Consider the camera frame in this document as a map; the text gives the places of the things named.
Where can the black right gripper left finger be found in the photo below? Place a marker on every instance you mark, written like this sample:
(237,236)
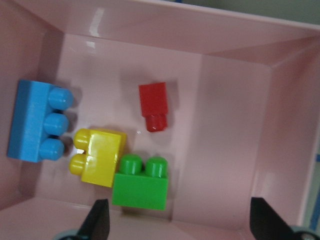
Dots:
(96,225)

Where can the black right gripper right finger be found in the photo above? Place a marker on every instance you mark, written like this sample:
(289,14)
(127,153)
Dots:
(266,224)

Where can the green toy block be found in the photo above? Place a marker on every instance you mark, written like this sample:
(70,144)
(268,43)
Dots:
(139,185)

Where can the yellow toy block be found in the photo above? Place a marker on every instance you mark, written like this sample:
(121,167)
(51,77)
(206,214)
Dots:
(102,148)

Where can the blue toy block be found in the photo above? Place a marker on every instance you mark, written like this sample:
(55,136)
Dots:
(38,121)

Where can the red toy block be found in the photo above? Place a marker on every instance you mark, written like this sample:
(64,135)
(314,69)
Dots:
(154,106)

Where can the pink plastic box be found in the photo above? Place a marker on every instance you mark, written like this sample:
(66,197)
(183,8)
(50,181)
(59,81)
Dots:
(231,100)

